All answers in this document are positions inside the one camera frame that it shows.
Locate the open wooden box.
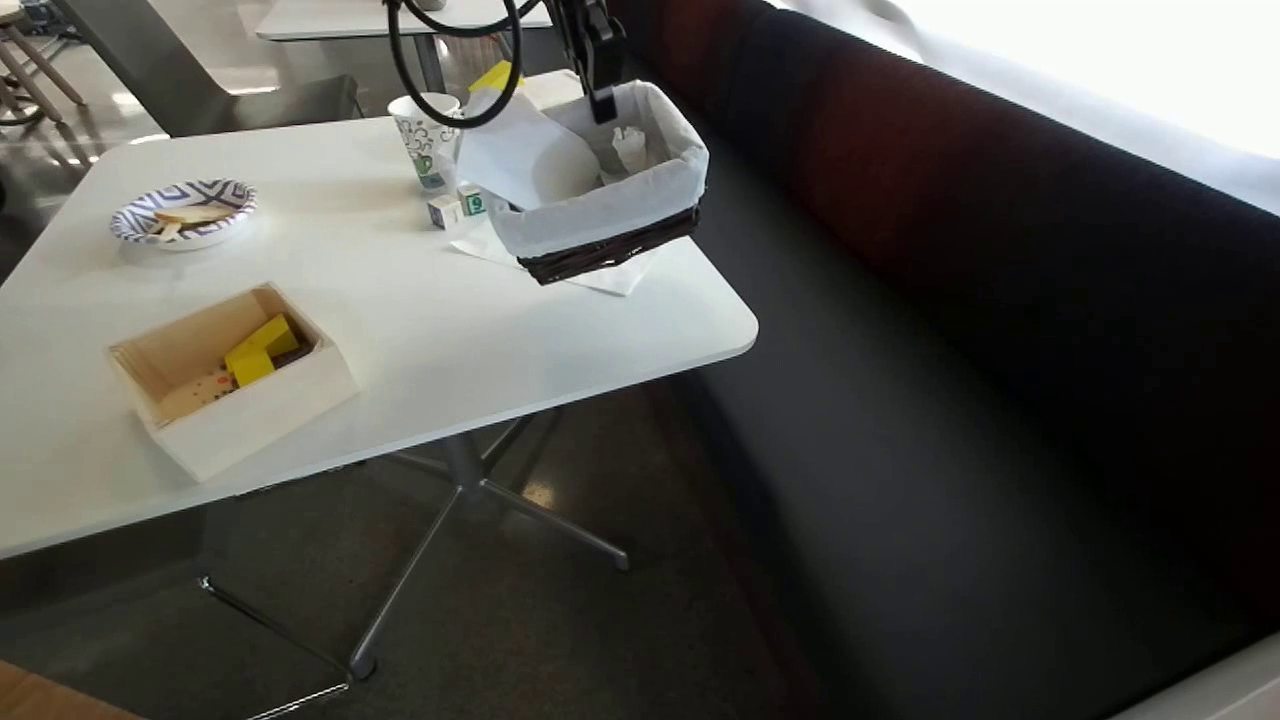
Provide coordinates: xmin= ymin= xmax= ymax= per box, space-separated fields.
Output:
xmin=106 ymin=282 xmax=362 ymax=484

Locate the yellow packet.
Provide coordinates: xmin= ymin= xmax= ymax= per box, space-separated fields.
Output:
xmin=467 ymin=59 xmax=527 ymax=97

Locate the white paper sheet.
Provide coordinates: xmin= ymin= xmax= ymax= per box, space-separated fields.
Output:
xmin=455 ymin=88 xmax=605 ymax=212

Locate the dark wicker basket, white liner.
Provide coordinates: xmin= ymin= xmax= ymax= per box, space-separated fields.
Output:
xmin=454 ymin=79 xmax=712 ymax=289

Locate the patterned paper cup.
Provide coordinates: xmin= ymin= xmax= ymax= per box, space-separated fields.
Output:
xmin=387 ymin=92 xmax=464 ymax=192

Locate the white paper napkin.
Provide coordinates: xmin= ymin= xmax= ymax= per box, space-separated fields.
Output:
xmin=449 ymin=218 xmax=663 ymax=299

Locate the grey bench seat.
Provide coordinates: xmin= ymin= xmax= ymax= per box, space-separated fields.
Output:
xmin=52 ymin=0 xmax=367 ymax=139

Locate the blue patterned paper plate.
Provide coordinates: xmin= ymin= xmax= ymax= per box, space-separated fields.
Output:
xmin=109 ymin=178 xmax=259 ymax=252

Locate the yellow block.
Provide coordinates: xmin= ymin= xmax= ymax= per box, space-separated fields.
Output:
xmin=224 ymin=346 xmax=277 ymax=389
xmin=243 ymin=314 xmax=302 ymax=360

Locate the piece of bread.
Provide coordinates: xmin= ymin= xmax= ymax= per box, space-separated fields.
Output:
xmin=150 ymin=204 xmax=237 ymax=242

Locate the dark upholstered bench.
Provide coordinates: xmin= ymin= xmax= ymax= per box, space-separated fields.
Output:
xmin=604 ymin=0 xmax=1280 ymax=720

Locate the wooden stool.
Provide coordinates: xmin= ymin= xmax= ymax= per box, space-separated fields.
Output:
xmin=0 ymin=0 xmax=88 ymax=127

